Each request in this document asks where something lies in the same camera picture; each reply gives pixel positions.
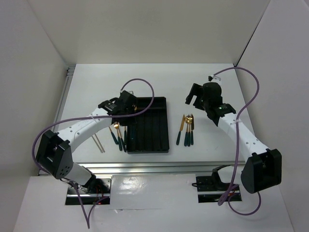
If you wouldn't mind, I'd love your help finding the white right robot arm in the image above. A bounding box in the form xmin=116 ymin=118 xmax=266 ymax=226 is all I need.
xmin=185 ymin=82 xmax=282 ymax=193

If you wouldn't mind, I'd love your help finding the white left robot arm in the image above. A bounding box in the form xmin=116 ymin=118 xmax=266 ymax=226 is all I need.
xmin=36 ymin=90 xmax=137 ymax=193

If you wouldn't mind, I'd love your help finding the black cutlery tray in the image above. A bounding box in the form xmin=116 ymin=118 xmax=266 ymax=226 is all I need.
xmin=126 ymin=97 xmax=169 ymax=154

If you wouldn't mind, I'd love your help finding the metal chopstick right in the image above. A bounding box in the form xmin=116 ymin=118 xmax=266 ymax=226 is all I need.
xmin=95 ymin=133 xmax=105 ymax=153

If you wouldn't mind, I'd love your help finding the metal chopstick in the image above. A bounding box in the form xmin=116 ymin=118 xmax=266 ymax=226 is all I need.
xmin=95 ymin=133 xmax=105 ymax=153
xmin=91 ymin=135 xmax=103 ymax=153

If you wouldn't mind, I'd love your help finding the metal chopstick left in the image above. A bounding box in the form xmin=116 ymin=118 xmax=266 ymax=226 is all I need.
xmin=91 ymin=135 xmax=103 ymax=153

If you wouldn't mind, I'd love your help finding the gold knife green handle right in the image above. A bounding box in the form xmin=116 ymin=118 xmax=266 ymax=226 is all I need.
xmin=190 ymin=114 xmax=195 ymax=145

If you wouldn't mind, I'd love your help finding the gold knife green handle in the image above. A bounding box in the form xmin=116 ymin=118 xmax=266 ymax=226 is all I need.
xmin=190 ymin=114 xmax=195 ymax=145
xmin=176 ymin=115 xmax=185 ymax=145

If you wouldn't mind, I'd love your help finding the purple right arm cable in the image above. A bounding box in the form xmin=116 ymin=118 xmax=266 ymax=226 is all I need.
xmin=212 ymin=67 xmax=263 ymax=215

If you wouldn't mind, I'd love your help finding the aluminium frame rail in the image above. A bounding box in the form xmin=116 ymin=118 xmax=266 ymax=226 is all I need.
xmin=80 ymin=161 xmax=234 ymax=175

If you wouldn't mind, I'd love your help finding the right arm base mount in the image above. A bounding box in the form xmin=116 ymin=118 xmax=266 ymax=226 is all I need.
xmin=191 ymin=165 xmax=231 ymax=203

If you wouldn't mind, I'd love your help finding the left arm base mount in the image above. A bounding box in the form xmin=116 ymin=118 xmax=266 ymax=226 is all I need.
xmin=65 ymin=176 xmax=112 ymax=205

